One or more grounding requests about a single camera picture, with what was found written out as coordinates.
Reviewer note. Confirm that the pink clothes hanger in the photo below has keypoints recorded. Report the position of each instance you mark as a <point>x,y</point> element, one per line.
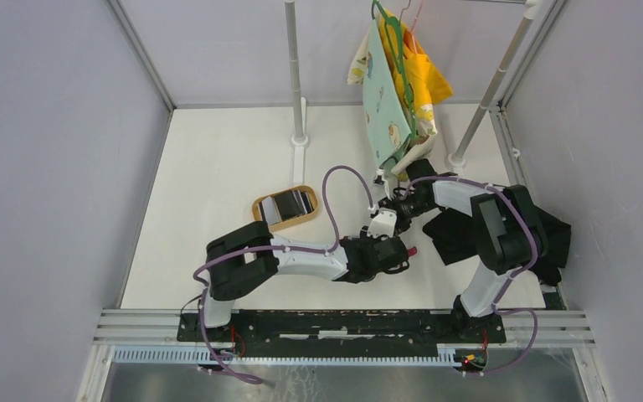
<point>410,14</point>

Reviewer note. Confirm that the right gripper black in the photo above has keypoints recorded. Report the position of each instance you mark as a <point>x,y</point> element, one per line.
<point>401,224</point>

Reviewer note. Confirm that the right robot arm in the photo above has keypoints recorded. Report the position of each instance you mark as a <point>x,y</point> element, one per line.
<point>499,225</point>

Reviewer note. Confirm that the white clothes rack frame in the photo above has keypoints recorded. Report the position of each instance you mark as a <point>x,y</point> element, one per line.
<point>300,139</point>

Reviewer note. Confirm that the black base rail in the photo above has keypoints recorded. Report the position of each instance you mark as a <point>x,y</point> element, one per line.
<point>342,334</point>

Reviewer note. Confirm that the mint green cartoon cloth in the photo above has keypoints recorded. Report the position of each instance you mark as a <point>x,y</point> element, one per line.
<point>387,126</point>

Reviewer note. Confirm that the white slotted cable duct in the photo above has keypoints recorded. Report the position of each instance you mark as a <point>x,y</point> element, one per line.
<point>199,355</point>

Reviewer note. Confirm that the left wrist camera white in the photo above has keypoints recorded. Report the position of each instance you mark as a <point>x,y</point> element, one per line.
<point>382,224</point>

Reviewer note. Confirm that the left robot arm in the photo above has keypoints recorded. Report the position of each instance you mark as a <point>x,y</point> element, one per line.
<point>239,262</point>

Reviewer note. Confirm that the stack of credit cards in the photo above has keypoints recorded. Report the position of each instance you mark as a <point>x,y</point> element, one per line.
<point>281,207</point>

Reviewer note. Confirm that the green clothes hanger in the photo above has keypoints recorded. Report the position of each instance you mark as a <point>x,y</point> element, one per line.
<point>393,29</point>

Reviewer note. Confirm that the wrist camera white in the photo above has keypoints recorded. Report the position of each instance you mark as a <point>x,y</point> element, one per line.
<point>381,184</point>
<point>382,224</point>

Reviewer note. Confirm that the yellow garment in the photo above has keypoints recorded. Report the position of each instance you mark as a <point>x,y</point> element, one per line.
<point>429,85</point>

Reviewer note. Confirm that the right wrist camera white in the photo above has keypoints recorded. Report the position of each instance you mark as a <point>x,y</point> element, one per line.
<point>381,184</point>

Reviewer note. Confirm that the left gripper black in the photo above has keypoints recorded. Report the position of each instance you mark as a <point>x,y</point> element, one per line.
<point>363,238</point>

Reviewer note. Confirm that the black clothes pile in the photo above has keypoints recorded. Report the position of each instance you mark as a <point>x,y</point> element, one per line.
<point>455,239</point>

